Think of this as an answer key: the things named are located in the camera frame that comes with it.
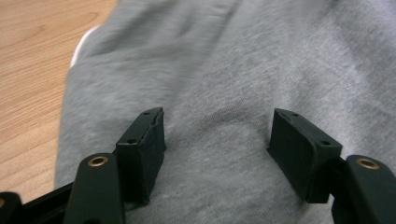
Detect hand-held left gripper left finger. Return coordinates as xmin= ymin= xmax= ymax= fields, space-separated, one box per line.
xmin=114 ymin=106 xmax=166 ymax=207

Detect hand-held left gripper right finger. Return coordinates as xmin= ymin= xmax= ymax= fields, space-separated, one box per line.
xmin=266 ymin=107 xmax=344 ymax=205

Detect grey sweat shorts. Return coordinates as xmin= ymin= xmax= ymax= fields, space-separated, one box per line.
xmin=54 ymin=0 xmax=396 ymax=224

